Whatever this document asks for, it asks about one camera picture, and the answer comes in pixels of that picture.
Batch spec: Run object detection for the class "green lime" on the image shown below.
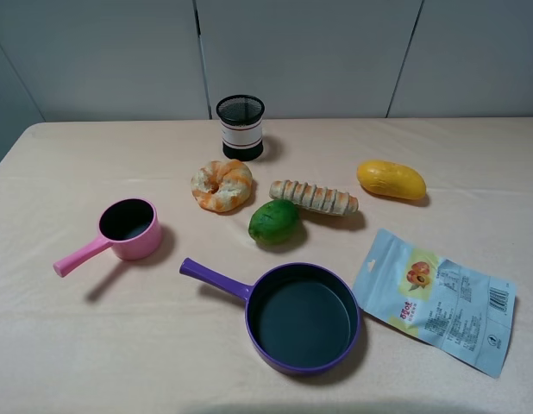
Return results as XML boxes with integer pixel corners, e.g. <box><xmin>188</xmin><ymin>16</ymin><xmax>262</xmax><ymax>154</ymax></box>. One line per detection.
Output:
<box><xmin>248</xmin><ymin>199</ymin><xmax>299</xmax><ymax>246</ymax></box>

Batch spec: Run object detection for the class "orange striped bagel bread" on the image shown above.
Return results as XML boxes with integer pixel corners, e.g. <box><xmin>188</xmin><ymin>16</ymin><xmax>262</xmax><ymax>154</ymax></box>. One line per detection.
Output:
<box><xmin>191</xmin><ymin>160</ymin><xmax>253</xmax><ymax>213</ymax></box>

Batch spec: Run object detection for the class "striped long bread roll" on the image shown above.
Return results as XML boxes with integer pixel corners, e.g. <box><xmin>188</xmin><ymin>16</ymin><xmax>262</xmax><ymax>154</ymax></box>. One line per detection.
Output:
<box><xmin>269</xmin><ymin>179</ymin><xmax>359</xmax><ymax>216</ymax></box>

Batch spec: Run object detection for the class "black mesh pen holder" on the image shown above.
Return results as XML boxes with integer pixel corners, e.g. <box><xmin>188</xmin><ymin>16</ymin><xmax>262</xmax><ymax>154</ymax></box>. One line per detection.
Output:
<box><xmin>216</xmin><ymin>94</ymin><xmax>265</xmax><ymax>161</ymax></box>

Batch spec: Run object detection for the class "purple frying pan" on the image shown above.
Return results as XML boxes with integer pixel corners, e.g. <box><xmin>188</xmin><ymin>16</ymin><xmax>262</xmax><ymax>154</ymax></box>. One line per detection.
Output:
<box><xmin>179</xmin><ymin>258</ymin><xmax>361</xmax><ymax>376</ymax></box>

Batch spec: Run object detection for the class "yellow mango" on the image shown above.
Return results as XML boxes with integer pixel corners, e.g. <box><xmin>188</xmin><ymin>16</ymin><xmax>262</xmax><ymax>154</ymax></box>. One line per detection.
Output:
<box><xmin>356</xmin><ymin>160</ymin><xmax>427</xmax><ymax>200</ymax></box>

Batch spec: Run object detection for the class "pink small saucepan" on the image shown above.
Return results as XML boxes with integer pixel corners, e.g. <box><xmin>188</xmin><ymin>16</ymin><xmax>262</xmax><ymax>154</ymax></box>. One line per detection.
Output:
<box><xmin>53</xmin><ymin>198</ymin><xmax>162</xmax><ymax>278</ymax></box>

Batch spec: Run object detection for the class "blue dried fruit snack bag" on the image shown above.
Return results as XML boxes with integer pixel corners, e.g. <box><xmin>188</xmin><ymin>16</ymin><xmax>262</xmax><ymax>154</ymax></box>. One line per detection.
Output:
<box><xmin>353</xmin><ymin>229</ymin><xmax>517</xmax><ymax>378</ymax></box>

